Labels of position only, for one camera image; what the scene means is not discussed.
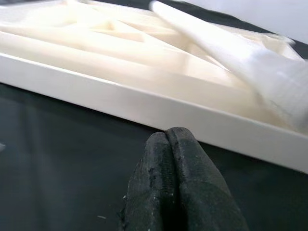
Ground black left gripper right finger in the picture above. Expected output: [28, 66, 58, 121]
[163, 127, 250, 231]

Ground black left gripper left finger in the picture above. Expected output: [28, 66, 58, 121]
[117, 131, 179, 231]

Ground white plastic table leg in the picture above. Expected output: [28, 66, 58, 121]
[149, 0, 308, 130]

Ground black tablecloth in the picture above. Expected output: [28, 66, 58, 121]
[0, 0, 308, 231]

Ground white plastic table top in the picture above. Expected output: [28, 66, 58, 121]
[0, 0, 308, 174]

